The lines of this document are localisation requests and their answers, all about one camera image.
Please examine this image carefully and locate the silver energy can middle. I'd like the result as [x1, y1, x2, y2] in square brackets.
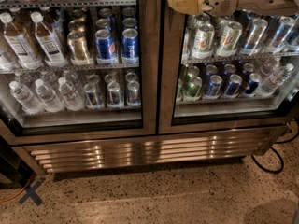
[107, 81, 124, 108]

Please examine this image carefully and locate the silver blue can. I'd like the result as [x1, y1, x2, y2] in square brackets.
[263, 16, 295, 54]
[240, 18, 268, 55]

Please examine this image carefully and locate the tea bottle white cap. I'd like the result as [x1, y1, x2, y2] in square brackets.
[0, 12, 43, 70]
[31, 12, 67, 67]

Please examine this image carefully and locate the silver energy can right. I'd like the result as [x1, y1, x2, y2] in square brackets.
[127, 81, 140, 106]

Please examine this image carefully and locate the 7up can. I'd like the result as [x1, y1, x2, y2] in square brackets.
[192, 24, 215, 59]
[216, 21, 243, 57]

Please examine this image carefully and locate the tea bottle white cap right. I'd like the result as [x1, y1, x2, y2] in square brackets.
[31, 12, 67, 67]

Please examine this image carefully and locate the silver energy can left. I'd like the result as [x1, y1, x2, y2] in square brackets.
[84, 83, 104, 109]

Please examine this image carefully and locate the blue Pepsi can right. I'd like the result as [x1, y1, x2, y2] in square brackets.
[121, 28, 139, 63]

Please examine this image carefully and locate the blue tape cross mark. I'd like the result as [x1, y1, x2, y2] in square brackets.
[19, 177, 45, 206]

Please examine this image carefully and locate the water bottle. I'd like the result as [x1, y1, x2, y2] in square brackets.
[36, 79, 64, 113]
[9, 81, 44, 114]
[58, 77, 83, 111]

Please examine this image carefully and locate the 7up can right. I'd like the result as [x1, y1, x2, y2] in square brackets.
[216, 21, 243, 57]

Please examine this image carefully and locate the water bottle right compartment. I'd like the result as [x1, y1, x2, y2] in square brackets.
[259, 63, 294, 97]

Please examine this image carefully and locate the blue pepsi can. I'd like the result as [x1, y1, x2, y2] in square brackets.
[95, 29, 117, 64]
[121, 28, 139, 63]

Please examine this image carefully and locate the green soda can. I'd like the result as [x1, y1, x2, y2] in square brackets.
[183, 77, 202, 101]

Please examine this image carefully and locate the tea bottle white cap left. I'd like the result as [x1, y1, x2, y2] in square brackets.
[0, 12, 43, 70]

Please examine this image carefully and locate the silver blue can upper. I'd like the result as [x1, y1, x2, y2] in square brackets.
[240, 18, 268, 55]

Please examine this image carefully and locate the blue can lower right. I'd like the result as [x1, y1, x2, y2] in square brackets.
[242, 73, 262, 97]

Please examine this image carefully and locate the glass fridge door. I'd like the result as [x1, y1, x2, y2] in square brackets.
[161, 3, 298, 133]
[0, 0, 161, 146]

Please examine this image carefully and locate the orange extension cable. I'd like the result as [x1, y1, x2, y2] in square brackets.
[0, 171, 36, 203]

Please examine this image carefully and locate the stainless steel display fridge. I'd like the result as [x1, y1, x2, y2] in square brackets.
[2, 0, 290, 175]

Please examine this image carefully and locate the silver energy can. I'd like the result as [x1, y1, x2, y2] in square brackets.
[127, 81, 140, 106]
[84, 83, 104, 109]
[107, 81, 124, 108]

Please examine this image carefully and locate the blue can lower middle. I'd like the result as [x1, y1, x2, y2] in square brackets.
[223, 74, 242, 97]

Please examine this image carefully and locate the water bottle left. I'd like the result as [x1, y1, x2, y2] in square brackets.
[9, 81, 44, 114]

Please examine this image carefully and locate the silver blue can far right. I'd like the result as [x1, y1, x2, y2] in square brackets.
[263, 16, 295, 54]

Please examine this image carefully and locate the blue can lower left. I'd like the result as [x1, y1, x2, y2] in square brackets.
[204, 75, 222, 99]

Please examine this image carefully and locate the blue Pepsi can left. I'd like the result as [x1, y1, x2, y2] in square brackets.
[95, 29, 117, 64]

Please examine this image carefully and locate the water bottle right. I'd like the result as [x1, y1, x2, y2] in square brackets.
[58, 77, 83, 111]

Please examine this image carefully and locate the black power cable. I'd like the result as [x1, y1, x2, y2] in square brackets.
[250, 119, 299, 175]

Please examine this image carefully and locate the gold soda can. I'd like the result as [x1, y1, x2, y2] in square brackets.
[67, 31, 93, 66]

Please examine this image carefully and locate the water bottle middle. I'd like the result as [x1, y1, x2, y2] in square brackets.
[36, 79, 64, 113]

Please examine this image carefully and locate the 7up can left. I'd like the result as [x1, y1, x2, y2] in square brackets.
[192, 24, 215, 59]

